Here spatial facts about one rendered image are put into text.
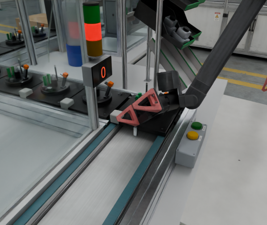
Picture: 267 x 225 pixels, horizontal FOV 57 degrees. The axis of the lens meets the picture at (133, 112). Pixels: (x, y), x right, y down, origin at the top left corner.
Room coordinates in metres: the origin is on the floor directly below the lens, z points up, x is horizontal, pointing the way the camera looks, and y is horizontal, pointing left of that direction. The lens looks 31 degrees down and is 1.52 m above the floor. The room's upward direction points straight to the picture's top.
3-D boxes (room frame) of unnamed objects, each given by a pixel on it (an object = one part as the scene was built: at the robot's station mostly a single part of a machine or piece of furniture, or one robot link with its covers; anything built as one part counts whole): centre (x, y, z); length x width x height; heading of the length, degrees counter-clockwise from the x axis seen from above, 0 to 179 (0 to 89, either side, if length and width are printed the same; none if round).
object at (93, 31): (0.79, 0.13, 1.33); 0.05 x 0.05 x 0.05
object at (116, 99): (1.02, 0.17, 1.01); 0.24 x 0.24 x 0.13; 65
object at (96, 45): (0.79, 0.13, 1.28); 0.05 x 0.05 x 0.05
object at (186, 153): (0.75, -0.22, 0.93); 0.21 x 0.07 x 0.06; 155
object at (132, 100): (0.91, -0.06, 0.96); 0.24 x 0.24 x 0.02; 65
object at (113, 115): (0.87, 0.07, 0.97); 0.05 x 0.05 x 0.04; 65
